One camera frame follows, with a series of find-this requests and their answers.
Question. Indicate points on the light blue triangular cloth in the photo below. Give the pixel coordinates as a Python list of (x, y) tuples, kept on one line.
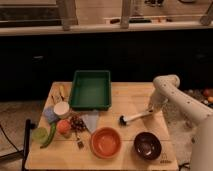
[(91, 119)]

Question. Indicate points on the black chair frame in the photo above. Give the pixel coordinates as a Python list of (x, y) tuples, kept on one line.
[(19, 153)]

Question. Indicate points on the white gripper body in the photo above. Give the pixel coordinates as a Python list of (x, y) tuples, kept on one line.
[(155, 103)]

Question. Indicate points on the dark purple bowl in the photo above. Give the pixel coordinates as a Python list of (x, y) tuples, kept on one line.
[(147, 146)]

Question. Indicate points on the green plastic tray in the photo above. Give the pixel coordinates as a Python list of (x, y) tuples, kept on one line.
[(91, 90)]

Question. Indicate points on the yellow banana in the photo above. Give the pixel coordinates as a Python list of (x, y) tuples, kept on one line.
[(62, 92)]

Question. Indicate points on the red bowl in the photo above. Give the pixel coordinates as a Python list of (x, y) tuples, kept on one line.
[(105, 143)]

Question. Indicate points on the dark grape bunch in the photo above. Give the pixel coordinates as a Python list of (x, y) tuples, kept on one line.
[(77, 124)]

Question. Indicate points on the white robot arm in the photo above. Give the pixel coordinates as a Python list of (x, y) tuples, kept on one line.
[(167, 88)]

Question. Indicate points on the green chili pepper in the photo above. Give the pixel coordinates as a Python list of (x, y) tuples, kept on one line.
[(50, 136)]

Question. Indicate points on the orange fruit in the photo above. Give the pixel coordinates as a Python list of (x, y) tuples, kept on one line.
[(63, 127)]

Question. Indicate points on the white round cup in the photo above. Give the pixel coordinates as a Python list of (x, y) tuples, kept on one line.
[(61, 109)]

